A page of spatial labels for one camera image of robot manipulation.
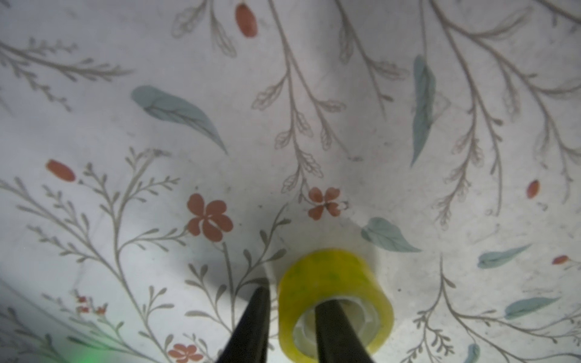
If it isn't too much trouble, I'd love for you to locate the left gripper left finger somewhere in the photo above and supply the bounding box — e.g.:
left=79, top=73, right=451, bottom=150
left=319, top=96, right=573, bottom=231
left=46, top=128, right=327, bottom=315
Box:
left=217, top=287, right=271, bottom=363

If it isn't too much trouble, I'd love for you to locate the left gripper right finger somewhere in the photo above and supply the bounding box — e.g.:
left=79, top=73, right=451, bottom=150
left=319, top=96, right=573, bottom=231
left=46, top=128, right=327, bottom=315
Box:
left=315, top=300, right=373, bottom=363

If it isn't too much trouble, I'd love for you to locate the yellow tape roll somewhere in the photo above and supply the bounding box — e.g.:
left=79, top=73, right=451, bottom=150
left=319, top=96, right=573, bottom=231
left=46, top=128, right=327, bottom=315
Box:
left=278, top=249, right=394, bottom=362

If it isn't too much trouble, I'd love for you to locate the floral table mat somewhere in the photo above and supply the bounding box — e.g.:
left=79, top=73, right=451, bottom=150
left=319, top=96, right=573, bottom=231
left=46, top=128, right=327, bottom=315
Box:
left=1, top=1, right=580, bottom=362

